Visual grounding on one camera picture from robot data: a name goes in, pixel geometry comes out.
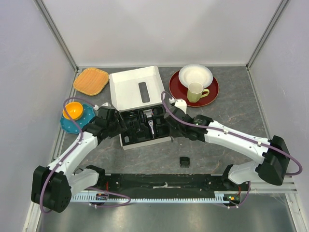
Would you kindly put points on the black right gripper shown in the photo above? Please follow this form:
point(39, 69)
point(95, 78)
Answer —
point(173, 133)

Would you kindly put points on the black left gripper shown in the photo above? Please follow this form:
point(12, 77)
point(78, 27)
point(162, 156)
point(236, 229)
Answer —
point(121, 126)

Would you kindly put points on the silver black hair clipper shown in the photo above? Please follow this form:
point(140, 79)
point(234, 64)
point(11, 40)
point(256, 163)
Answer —
point(149, 119)

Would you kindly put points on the black guard comb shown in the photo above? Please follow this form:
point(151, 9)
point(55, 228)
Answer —
point(184, 162)

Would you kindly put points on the white cardboard box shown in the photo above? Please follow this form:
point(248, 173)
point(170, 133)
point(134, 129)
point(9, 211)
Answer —
point(136, 89)

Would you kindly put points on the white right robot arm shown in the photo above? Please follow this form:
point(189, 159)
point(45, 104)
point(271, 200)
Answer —
point(267, 161)

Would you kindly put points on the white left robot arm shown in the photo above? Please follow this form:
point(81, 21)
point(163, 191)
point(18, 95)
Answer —
point(53, 186)

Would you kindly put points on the teal dotted plate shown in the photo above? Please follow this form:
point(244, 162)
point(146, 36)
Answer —
point(69, 127)

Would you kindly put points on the black plastic insert tray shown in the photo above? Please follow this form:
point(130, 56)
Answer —
point(138, 133)

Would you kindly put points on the orange small bowl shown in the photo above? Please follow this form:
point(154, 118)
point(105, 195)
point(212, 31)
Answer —
point(74, 110)

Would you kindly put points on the red round plate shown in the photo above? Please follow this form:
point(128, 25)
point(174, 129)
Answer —
point(179, 91)

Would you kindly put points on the light green mug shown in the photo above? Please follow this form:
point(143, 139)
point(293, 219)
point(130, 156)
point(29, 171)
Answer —
point(196, 91)

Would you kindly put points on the woven orange tray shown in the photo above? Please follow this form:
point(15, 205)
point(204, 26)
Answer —
point(91, 81)

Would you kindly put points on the white ceramic bowl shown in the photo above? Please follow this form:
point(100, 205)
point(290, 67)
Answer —
point(195, 73)

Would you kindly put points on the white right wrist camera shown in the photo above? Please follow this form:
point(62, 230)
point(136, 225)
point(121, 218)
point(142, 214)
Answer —
point(178, 103)

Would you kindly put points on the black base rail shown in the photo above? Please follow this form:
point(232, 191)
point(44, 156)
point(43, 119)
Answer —
point(167, 185)

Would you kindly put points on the light blue cable duct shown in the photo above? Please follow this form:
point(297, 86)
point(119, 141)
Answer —
point(96, 197)

